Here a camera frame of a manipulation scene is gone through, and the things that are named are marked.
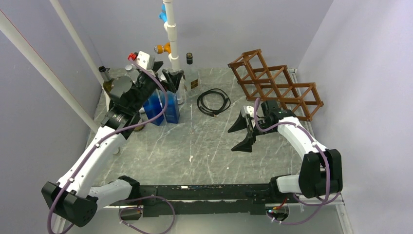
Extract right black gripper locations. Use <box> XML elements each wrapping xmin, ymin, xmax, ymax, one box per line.
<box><xmin>228</xmin><ymin>111</ymin><xmax>275</xmax><ymax>152</ymax></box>

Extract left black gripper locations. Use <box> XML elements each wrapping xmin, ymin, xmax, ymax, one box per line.
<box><xmin>131</xmin><ymin>62</ymin><xmax>184</xmax><ymax>113</ymax></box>

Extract blue square bottle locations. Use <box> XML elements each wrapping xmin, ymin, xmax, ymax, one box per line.
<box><xmin>143</xmin><ymin>91</ymin><xmax>163</xmax><ymax>119</ymax></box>

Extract blue Blue Dash bottle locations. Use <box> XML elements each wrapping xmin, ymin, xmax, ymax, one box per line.
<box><xmin>164</xmin><ymin>91</ymin><xmax>180</xmax><ymax>124</ymax></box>

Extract green wine bottle silver foil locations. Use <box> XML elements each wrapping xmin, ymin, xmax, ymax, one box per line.
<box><xmin>98</xmin><ymin>66</ymin><xmax>113</xmax><ymax>95</ymax></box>

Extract clear bottle white cap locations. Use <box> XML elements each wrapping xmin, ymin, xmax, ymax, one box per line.
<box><xmin>125</xmin><ymin>64</ymin><xmax>134</xmax><ymax>74</ymax></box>

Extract brown bottle gold foil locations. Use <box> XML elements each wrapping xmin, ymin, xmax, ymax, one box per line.
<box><xmin>133</xmin><ymin>121</ymin><xmax>145</xmax><ymax>132</ymax></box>

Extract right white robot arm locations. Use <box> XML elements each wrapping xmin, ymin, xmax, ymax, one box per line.
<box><xmin>228</xmin><ymin>101</ymin><xmax>343</xmax><ymax>202</ymax></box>

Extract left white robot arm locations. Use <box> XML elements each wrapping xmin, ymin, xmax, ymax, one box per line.
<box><xmin>41</xmin><ymin>61</ymin><xmax>184</xmax><ymax>227</ymax></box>

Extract brown wooden wine rack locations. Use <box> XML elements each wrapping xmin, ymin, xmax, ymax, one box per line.
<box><xmin>228</xmin><ymin>49</ymin><xmax>324</xmax><ymax>121</ymax></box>

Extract orange pipe-mounted fitting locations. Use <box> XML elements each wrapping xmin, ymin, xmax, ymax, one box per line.
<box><xmin>154</xmin><ymin>42</ymin><xmax>171</xmax><ymax>54</ymax></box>

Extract blue pipe-mounted fitting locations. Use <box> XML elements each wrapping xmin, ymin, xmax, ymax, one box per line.
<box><xmin>158</xmin><ymin>3</ymin><xmax>168</xmax><ymax>23</ymax></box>

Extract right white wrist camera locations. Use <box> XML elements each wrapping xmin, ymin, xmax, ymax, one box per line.
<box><xmin>240</xmin><ymin>105</ymin><xmax>255</xmax><ymax>127</ymax></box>

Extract coiled black cable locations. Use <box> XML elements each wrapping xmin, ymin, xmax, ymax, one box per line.
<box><xmin>197</xmin><ymin>88</ymin><xmax>232</xmax><ymax>117</ymax></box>

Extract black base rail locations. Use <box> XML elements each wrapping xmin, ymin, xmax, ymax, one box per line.
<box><xmin>60</xmin><ymin>180</ymin><xmax>304</xmax><ymax>223</ymax></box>

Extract white PVC pipe frame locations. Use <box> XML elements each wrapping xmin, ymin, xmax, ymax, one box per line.
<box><xmin>0</xmin><ymin>0</ymin><xmax>180</xmax><ymax>133</ymax></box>

